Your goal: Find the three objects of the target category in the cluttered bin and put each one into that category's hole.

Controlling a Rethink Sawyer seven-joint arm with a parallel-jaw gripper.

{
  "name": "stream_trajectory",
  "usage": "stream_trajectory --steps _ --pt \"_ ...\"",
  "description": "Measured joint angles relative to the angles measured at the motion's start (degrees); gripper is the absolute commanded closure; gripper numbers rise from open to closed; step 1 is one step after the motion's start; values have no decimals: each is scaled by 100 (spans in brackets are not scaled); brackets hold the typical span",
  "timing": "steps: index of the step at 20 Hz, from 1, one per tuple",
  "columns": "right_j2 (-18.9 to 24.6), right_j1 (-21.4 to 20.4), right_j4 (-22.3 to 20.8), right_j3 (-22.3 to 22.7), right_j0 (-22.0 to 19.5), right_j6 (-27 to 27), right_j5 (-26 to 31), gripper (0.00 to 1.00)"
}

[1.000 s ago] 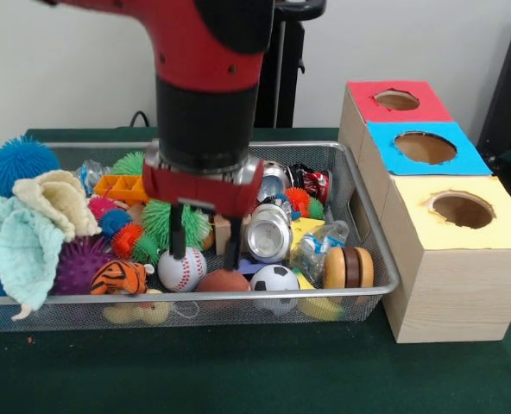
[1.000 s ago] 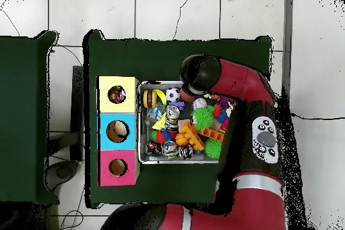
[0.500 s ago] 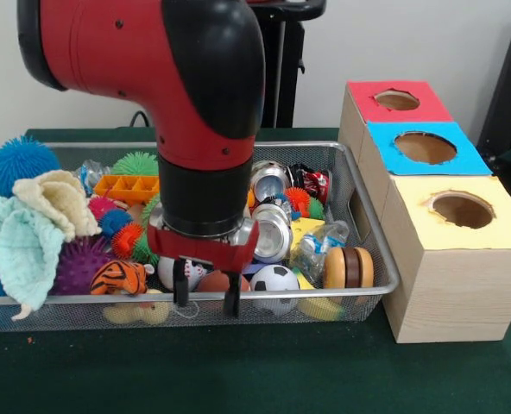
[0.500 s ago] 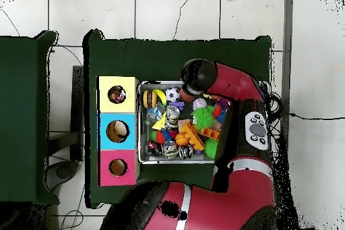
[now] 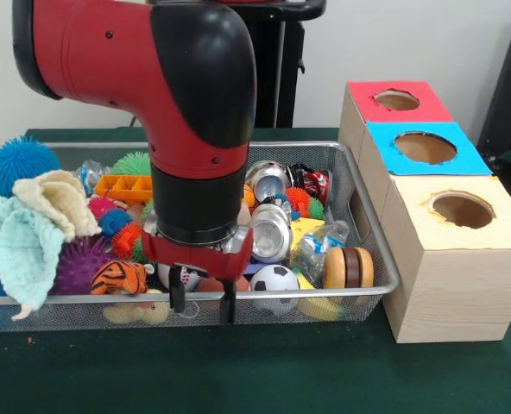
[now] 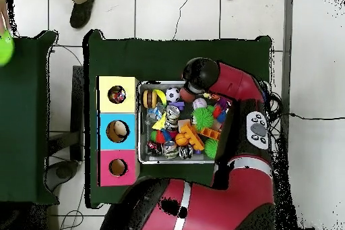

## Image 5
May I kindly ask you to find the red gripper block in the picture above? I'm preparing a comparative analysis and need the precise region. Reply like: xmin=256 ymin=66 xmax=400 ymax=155
xmin=141 ymin=225 xmax=256 ymax=325

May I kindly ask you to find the orange tiger plush toy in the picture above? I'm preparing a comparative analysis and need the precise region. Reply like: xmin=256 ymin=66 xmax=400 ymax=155
xmin=89 ymin=260 xmax=156 ymax=298

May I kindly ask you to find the cream waffle cloth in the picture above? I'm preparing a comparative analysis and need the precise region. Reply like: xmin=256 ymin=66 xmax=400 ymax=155
xmin=12 ymin=169 xmax=103 ymax=242

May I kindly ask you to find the mint green waffle cloth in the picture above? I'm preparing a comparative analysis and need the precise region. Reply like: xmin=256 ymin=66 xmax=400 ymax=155
xmin=0 ymin=193 xmax=66 ymax=320

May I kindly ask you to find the clear mesh bin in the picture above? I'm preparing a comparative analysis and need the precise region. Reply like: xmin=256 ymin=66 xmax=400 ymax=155
xmin=0 ymin=141 xmax=401 ymax=333

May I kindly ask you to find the wooden box with three holes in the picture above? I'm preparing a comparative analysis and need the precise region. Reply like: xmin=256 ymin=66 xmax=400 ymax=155
xmin=338 ymin=79 xmax=511 ymax=345

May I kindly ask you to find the small soccer ball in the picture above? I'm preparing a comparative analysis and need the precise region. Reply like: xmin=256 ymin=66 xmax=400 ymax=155
xmin=249 ymin=264 xmax=300 ymax=316

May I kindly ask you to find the dark green table cloth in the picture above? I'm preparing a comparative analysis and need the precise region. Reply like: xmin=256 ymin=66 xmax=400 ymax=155
xmin=0 ymin=127 xmax=511 ymax=414

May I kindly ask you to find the purple spiky rubber toy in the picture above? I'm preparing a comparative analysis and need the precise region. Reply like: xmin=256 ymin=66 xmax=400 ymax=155
xmin=54 ymin=235 xmax=118 ymax=297

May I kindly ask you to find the yellow cheese wedge toy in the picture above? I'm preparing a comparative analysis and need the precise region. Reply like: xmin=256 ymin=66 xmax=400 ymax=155
xmin=289 ymin=216 xmax=327 ymax=251

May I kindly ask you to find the orange plastic block toy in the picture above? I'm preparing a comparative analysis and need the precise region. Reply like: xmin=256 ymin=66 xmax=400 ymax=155
xmin=93 ymin=174 xmax=155 ymax=204

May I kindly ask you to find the wooden yo-yo toy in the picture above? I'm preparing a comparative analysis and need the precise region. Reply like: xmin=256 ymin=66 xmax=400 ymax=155
xmin=323 ymin=247 xmax=375 ymax=289

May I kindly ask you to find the crushed red soda can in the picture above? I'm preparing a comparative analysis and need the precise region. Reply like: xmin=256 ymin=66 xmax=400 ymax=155
xmin=287 ymin=163 xmax=334 ymax=204

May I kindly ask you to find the blue spiky ball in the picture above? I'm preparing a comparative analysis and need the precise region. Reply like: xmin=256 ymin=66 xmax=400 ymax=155
xmin=0 ymin=135 xmax=62 ymax=198

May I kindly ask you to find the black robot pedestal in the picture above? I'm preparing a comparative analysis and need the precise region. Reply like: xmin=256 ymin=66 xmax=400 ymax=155
xmin=220 ymin=0 xmax=328 ymax=129

